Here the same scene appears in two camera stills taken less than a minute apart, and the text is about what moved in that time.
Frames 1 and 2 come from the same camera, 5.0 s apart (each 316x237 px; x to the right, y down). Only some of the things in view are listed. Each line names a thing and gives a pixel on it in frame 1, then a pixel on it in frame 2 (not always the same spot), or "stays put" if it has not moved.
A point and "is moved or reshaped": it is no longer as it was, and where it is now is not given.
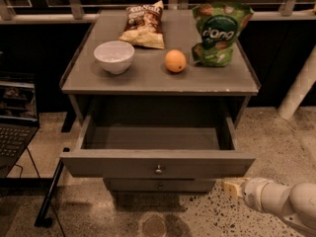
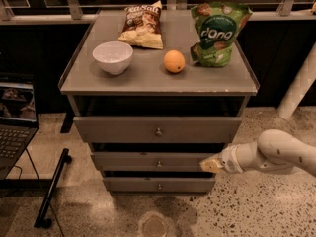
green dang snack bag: [218, 27] stays put
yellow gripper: [256, 193] → [229, 161]
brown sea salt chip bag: [144, 26] stays put
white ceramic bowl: [115, 55] stays put
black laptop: [19, 122] stays put
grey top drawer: [158, 147] is moved or reshaped
